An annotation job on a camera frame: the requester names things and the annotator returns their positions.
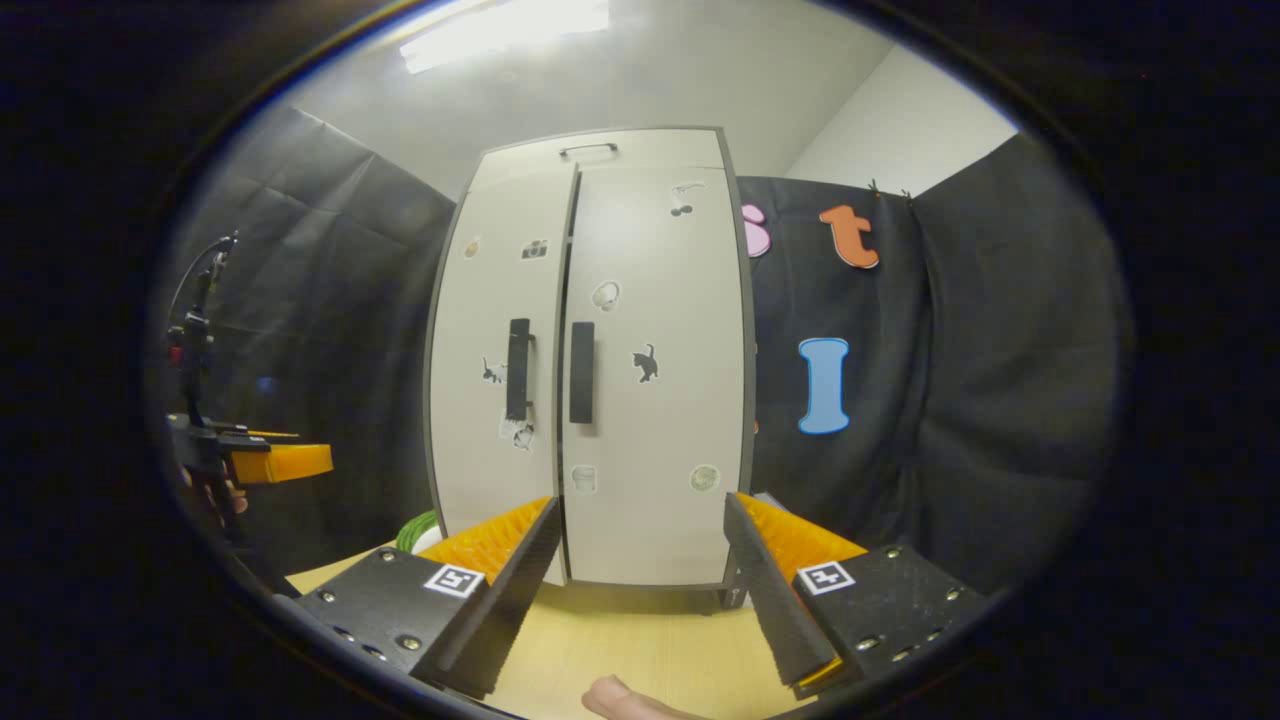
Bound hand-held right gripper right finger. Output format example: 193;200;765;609
722;490;991;698

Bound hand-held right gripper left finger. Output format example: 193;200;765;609
297;495;563;701

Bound white cabinet door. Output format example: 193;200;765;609
560;165;751;589
427;165;581;586

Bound white shoe cabinet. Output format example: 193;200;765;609
425;125;758;591

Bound black backdrop cloth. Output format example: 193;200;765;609
150;105;1136;601

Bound green coiled cable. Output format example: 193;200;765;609
395;510;443;554

